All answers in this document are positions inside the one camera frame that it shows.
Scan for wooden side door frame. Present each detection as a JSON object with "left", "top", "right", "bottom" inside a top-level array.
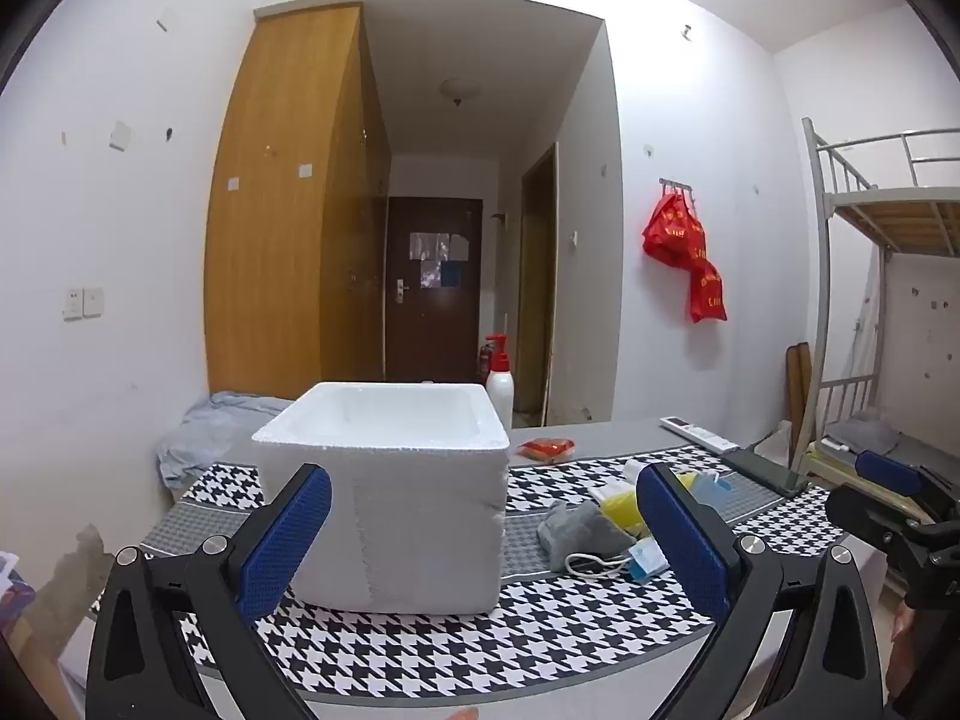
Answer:
[{"left": 519, "top": 142, "right": 560, "bottom": 427}]

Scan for wooden wardrobe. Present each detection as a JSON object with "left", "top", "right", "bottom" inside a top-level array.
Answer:
[{"left": 204, "top": 4, "right": 392, "bottom": 400}]

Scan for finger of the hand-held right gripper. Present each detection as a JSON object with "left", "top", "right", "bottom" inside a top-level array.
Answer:
[
  {"left": 855, "top": 450, "right": 931, "bottom": 497},
  {"left": 825, "top": 484, "right": 935, "bottom": 541}
]

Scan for white cord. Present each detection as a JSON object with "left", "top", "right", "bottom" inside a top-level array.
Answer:
[{"left": 564, "top": 551, "right": 631, "bottom": 578}]

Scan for leaning wooden boards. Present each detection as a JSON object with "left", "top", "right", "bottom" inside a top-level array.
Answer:
[{"left": 786, "top": 343, "right": 815, "bottom": 443}]

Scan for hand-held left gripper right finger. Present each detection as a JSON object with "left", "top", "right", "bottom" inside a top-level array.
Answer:
[{"left": 636, "top": 463, "right": 886, "bottom": 720}]

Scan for grey cloth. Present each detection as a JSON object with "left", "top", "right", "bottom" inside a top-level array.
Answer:
[{"left": 536, "top": 499, "right": 638, "bottom": 572}]

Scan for grey-blue covered bundle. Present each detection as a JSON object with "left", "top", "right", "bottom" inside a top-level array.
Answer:
[{"left": 156, "top": 391, "right": 301, "bottom": 500}]

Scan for houndstooth table mat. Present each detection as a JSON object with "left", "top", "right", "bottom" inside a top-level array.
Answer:
[{"left": 142, "top": 444, "right": 833, "bottom": 691}]

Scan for yellow foam net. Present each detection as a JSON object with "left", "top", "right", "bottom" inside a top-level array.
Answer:
[{"left": 604, "top": 469, "right": 713, "bottom": 537}]

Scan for white remote control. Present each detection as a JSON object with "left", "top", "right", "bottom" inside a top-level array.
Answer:
[{"left": 660, "top": 415, "right": 740, "bottom": 454}]

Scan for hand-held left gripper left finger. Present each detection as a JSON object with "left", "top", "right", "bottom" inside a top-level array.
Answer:
[{"left": 85, "top": 463, "right": 333, "bottom": 720}]

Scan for dark brown entry door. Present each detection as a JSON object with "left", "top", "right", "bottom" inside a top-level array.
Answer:
[{"left": 385, "top": 196, "right": 482, "bottom": 383}]

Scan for grey metal bunk bed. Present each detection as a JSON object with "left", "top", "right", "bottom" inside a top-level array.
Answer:
[{"left": 801, "top": 118, "right": 960, "bottom": 466}]

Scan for wide red plastic bag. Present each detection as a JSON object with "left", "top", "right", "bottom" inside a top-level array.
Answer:
[{"left": 641, "top": 191, "right": 710, "bottom": 267}]

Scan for white paper notices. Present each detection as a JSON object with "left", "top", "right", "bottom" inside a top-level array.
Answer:
[{"left": 409, "top": 232, "right": 470, "bottom": 290}]

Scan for white foam box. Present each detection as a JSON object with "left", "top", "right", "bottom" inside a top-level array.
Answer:
[{"left": 251, "top": 381, "right": 512, "bottom": 614}]

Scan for white pump lotion bottle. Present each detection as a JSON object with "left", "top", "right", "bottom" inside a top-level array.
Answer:
[{"left": 484, "top": 334, "right": 515, "bottom": 432}]

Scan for grey folded bedding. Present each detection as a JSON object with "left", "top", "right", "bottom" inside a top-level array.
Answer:
[{"left": 821, "top": 412, "right": 901, "bottom": 458}]

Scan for red snack packet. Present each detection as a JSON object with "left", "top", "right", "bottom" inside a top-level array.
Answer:
[{"left": 517, "top": 436, "right": 577, "bottom": 464}]

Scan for black smartphone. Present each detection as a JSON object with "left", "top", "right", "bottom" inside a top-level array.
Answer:
[{"left": 721, "top": 448, "right": 815, "bottom": 497}]

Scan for small blue white packet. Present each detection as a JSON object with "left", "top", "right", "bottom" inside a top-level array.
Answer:
[{"left": 626, "top": 540, "right": 670, "bottom": 583}]

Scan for pale blue plastic packet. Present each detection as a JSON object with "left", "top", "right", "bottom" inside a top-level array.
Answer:
[{"left": 694, "top": 469, "right": 740, "bottom": 520}]

